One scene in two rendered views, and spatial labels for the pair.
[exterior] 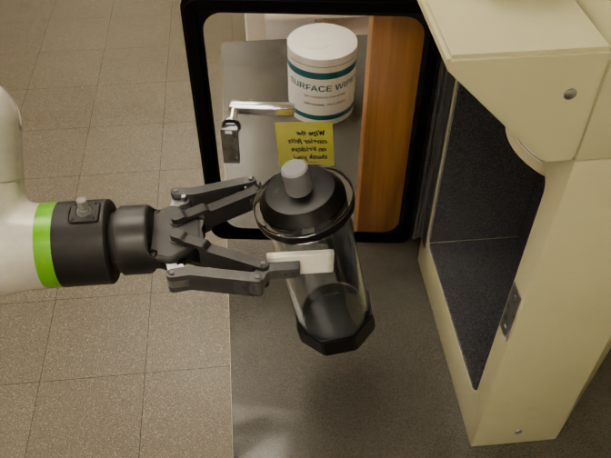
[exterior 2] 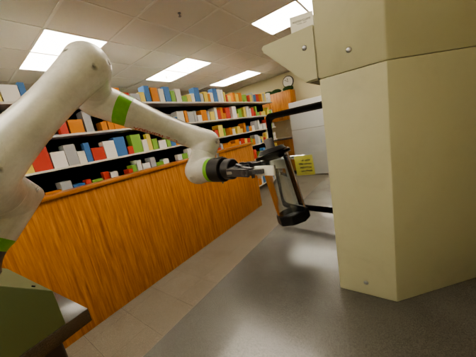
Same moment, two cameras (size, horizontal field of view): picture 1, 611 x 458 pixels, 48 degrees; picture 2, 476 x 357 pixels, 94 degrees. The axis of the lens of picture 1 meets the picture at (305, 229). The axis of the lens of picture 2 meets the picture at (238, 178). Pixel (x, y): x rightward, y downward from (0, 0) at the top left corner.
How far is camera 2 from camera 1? 0.57 m
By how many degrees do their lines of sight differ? 50
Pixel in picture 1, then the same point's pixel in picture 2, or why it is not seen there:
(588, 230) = (342, 117)
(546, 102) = (297, 54)
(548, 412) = (380, 268)
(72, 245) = (210, 163)
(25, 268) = (200, 169)
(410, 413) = (318, 268)
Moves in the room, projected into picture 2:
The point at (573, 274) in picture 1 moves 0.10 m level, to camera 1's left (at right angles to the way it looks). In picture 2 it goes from (346, 147) to (299, 151)
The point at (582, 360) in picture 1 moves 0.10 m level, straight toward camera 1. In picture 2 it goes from (382, 219) to (337, 233)
